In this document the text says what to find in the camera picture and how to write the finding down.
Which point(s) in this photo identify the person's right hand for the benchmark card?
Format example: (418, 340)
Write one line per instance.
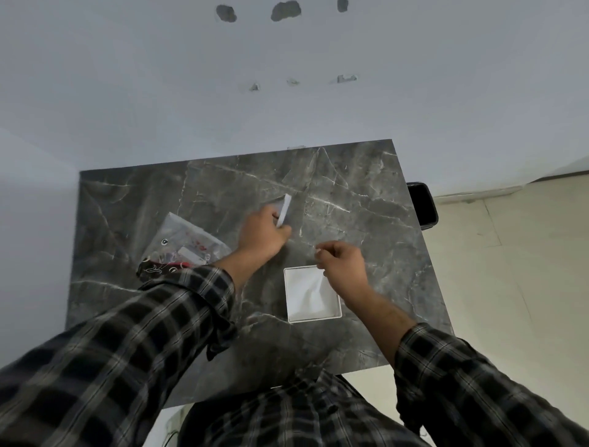
(345, 269)

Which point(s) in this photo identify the person's left hand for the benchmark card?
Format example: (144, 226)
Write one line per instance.
(262, 235)

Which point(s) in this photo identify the white box lid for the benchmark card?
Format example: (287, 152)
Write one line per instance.
(285, 209)

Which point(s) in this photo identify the white stack of tissues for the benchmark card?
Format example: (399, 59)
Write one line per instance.
(306, 297)

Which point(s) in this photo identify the white stickered tissue box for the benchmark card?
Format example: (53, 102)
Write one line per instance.
(291, 317)

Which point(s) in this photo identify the Dove tissue plastic pack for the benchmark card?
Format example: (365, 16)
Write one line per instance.
(184, 239)

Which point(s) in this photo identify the person's right forearm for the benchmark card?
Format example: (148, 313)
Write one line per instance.
(460, 387)

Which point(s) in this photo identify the person's left forearm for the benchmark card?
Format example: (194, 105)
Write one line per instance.
(115, 359)

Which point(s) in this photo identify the person's plaid shirt torso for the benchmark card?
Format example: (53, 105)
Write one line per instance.
(299, 414)

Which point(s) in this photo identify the black trash bin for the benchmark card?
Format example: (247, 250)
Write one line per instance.
(423, 207)

